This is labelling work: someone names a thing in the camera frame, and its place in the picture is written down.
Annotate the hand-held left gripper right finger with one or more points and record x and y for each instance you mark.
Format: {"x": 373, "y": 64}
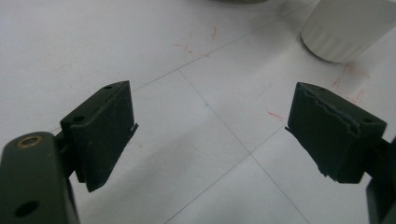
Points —
{"x": 323, "y": 140}

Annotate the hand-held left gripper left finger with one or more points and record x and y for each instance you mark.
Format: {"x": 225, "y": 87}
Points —
{"x": 102, "y": 137}

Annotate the white ribbed cup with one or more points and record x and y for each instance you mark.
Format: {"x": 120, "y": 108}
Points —
{"x": 345, "y": 28}

